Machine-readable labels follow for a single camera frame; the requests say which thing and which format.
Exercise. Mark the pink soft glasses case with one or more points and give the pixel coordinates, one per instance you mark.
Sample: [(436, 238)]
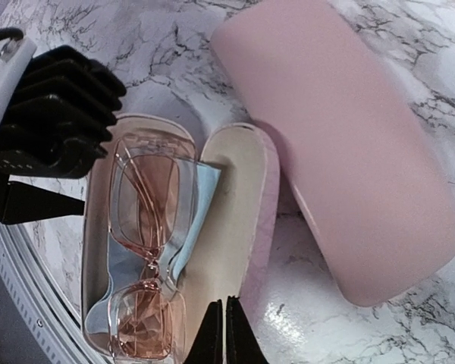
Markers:
[(234, 243)]

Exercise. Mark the pink transparent sunglasses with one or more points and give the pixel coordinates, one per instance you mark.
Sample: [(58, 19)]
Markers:
[(146, 319)]

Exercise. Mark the front aluminium rail base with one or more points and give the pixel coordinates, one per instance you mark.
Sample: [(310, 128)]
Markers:
[(40, 267)]

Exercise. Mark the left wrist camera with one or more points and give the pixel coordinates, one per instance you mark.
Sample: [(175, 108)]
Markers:
[(56, 108)]

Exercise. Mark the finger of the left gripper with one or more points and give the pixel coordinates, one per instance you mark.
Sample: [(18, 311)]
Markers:
[(21, 203)]

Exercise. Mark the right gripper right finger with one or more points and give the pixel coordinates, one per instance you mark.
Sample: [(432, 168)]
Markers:
[(241, 344)]

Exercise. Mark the pink hard glasses case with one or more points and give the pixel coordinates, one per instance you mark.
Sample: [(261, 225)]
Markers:
[(357, 160)]

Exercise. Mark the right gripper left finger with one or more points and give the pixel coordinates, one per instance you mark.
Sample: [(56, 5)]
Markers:
[(207, 347)]

